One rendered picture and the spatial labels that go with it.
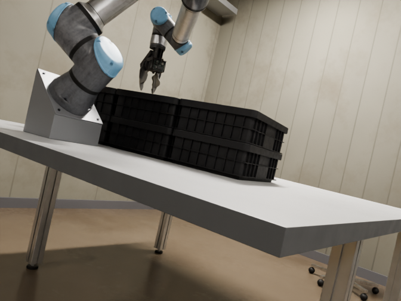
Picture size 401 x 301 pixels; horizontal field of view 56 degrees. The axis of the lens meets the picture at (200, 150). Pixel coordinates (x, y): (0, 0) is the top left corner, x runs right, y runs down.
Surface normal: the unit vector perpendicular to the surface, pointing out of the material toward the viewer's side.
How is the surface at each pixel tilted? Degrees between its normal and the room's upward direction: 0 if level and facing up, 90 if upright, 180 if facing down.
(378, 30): 90
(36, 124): 90
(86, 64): 107
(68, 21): 84
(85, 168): 90
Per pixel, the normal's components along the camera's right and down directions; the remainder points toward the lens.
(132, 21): 0.77, 0.18
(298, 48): -0.61, -0.13
